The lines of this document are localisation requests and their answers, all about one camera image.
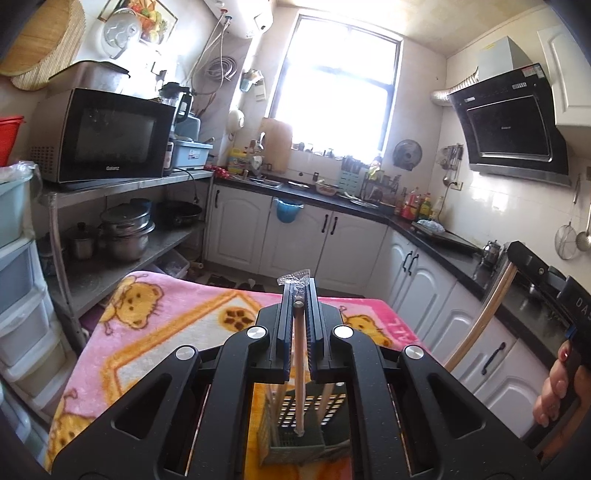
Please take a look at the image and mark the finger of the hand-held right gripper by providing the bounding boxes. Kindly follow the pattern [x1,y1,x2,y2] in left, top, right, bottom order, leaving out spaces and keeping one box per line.
[506,240,568,296]

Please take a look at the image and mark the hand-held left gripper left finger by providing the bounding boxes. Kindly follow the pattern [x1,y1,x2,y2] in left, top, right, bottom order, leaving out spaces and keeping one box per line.
[51,277,296,480]

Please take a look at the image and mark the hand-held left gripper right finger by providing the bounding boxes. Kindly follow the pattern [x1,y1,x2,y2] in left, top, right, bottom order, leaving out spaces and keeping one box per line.
[307,277,541,480]

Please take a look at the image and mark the dark green utensil basket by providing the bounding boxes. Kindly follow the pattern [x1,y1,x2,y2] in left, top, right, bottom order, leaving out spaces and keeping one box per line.
[253,383,354,466]

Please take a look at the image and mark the person's right hand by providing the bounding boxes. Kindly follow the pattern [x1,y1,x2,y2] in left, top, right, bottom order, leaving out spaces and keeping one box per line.
[531,344,583,430]

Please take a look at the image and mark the glass teapot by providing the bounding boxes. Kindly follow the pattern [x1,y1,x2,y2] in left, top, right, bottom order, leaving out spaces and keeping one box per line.
[481,239,505,269]

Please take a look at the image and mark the steel mesh strainer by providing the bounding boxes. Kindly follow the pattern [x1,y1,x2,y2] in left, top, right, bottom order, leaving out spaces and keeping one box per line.
[554,175,581,260]

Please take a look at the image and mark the steel ladle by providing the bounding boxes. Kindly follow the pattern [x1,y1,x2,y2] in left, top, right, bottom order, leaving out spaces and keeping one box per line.
[575,187,591,253]

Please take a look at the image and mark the white lower kitchen cabinets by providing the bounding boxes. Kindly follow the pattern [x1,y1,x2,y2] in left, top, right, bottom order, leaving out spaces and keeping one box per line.
[204,182,520,437]

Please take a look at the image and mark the black kitchen countertop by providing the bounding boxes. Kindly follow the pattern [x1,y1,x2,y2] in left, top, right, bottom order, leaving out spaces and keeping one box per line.
[212,173,591,367]

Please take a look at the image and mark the blue hanging bin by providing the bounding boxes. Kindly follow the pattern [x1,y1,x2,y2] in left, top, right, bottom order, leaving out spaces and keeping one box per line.
[276,198,303,226]

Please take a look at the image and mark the group of sauce bottles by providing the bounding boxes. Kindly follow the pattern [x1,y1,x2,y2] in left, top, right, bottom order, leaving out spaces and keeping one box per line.
[396,186,445,221]

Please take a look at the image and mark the hanging utensil rack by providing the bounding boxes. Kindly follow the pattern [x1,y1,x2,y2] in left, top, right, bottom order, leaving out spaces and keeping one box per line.
[440,143,465,186]

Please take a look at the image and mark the pink printed blanket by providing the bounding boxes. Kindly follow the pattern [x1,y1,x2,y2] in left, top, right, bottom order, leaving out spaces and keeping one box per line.
[44,270,432,480]

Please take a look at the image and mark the black range hood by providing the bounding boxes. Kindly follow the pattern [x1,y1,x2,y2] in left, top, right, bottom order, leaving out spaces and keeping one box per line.
[447,62,574,188]

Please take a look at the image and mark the pale green knife block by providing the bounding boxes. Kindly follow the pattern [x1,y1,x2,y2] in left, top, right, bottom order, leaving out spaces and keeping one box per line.
[340,157,366,195]

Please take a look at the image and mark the black wok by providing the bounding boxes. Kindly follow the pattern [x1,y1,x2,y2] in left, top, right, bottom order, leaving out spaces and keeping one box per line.
[156,199,204,229]

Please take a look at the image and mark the stacked stainless steel pots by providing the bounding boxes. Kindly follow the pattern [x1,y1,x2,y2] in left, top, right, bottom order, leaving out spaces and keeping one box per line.
[98,203,156,262]

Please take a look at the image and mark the wooden cutting board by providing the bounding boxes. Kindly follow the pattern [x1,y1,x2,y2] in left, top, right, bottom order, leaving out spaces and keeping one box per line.
[260,117,293,175]

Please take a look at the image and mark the white upper cabinet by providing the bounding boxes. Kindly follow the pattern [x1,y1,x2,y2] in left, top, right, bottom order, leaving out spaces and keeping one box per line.
[537,18,591,136]

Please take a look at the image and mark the grey-blue plastic box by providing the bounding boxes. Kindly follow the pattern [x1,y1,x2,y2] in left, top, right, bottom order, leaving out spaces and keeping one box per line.
[172,140,214,170]

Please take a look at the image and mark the steel shelf rack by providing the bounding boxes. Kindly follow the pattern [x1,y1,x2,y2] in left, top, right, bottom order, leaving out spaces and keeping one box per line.
[39,168,216,354]

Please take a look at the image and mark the small steel pot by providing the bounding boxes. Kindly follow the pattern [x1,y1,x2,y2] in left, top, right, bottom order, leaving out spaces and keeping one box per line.
[68,222,100,260]

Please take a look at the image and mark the kitchen window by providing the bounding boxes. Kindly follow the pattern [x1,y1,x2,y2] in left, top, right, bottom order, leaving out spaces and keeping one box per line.
[267,13,403,161]

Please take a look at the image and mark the black blender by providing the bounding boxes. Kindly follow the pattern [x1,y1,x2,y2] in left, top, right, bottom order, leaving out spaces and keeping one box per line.
[158,82,195,140]

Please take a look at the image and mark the black microwave oven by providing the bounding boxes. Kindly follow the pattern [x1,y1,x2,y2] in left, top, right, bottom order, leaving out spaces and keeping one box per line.
[30,88,179,191]

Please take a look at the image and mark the grey-blue plastic drawer unit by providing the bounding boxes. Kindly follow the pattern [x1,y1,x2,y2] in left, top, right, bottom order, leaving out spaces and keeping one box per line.
[0,161,78,418]

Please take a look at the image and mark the white water heater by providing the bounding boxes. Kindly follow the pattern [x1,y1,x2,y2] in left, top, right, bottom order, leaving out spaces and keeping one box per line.
[204,0,276,41]

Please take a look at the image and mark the red plastic basin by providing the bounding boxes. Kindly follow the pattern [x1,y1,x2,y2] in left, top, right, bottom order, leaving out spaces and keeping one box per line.
[0,115,25,168]

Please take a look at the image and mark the fruit picture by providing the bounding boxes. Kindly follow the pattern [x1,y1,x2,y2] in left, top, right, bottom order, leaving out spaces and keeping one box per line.
[96,0,179,45]

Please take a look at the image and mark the steel pot lid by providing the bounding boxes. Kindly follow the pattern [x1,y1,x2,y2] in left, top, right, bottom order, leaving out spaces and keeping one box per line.
[102,8,144,61]

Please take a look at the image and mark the round bamboo tray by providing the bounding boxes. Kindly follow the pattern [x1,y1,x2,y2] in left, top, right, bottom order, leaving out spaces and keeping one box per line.
[0,0,88,77]

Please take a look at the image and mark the aluminium exhaust duct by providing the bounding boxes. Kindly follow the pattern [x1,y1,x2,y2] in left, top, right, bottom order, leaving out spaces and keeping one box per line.
[429,67,482,108]

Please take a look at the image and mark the coiled grey hose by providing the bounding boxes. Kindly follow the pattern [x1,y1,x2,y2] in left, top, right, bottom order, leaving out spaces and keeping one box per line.
[204,55,239,85]

